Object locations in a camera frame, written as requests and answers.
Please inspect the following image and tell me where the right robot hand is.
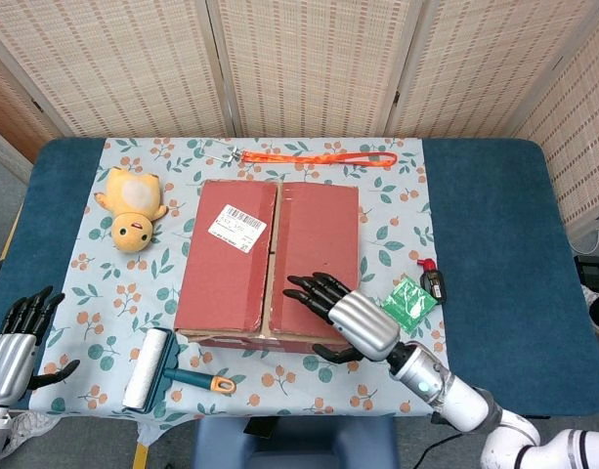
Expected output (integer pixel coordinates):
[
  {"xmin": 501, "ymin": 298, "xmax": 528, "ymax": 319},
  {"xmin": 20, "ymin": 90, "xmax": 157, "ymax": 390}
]
[{"xmin": 282, "ymin": 272, "xmax": 403, "ymax": 365}]

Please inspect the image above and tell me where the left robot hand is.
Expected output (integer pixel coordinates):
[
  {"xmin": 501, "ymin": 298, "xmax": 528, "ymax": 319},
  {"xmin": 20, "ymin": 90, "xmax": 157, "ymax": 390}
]
[{"xmin": 0, "ymin": 285, "xmax": 80, "ymax": 406}]

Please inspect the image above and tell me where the red cardboard box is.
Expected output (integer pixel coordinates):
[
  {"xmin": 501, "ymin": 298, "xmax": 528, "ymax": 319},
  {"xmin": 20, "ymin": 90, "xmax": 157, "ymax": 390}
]
[{"xmin": 173, "ymin": 179, "xmax": 366, "ymax": 354}]

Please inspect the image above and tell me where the green foil packet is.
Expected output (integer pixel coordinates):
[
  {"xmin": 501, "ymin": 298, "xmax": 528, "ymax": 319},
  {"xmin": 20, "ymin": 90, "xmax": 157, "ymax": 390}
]
[{"xmin": 379, "ymin": 277, "xmax": 438, "ymax": 336}]

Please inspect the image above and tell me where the small black bottle red cap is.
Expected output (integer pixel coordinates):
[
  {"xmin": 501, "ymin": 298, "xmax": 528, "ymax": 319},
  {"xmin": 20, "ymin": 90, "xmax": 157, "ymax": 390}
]
[{"xmin": 415, "ymin": 257, "xmax": 448, "ymax": 305}]

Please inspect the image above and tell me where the floral patterned tablecloth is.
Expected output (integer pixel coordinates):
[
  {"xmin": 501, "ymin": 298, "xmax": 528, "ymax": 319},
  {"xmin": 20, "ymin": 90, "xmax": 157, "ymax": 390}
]
[{"xmin": 27, "ymin": 136, "xmax": 454, "ymax": 439}]

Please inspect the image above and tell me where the yellow plush toy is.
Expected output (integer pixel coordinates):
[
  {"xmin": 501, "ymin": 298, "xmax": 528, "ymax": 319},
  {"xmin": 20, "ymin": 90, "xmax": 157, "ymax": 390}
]
[{"xmin": 93, "ymin": 165, "xmax": 169, "ymax": 254}]

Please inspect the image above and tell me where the black equipment case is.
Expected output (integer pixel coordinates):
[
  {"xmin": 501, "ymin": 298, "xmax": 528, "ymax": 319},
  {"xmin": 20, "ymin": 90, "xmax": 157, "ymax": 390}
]
[{"xmin": 574, "ymin": 253, "xmax": 599, "ymax": 294}]

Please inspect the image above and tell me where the woven folding screen panel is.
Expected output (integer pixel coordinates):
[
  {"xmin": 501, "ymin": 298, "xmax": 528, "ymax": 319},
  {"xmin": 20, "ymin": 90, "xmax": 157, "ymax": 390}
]
[
  {"xmin": 0, "ymin": 0, "xmax": 235, "ymax": 139},
  {"xmin": 511, "ymin": 0, "xmax": 599, "ymax": 240},
  {"xmin": 386, "ymin": 0, "xmax": 599, "ymax": 139},
  {"xmin": 205, "ymin": 0, "xmax": 422, "ymax": 139},
  {"xmin": 0, "ymin": 23, "xmax": 75, "ymax": 165}
]

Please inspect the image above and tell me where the lint roller with teal handle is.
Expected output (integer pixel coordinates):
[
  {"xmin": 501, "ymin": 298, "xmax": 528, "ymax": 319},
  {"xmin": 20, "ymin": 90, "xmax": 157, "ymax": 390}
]
[{"xmin": 121, "ymin": 327, "xmax": 237, "ymax": 416}]

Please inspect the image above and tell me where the orange lanyard with metal clip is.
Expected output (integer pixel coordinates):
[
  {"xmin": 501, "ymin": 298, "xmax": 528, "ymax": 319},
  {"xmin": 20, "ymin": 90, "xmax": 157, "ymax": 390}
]
[{"xmin": 200, "ymin": 140, "xmax": 398, "ymax": 170}]

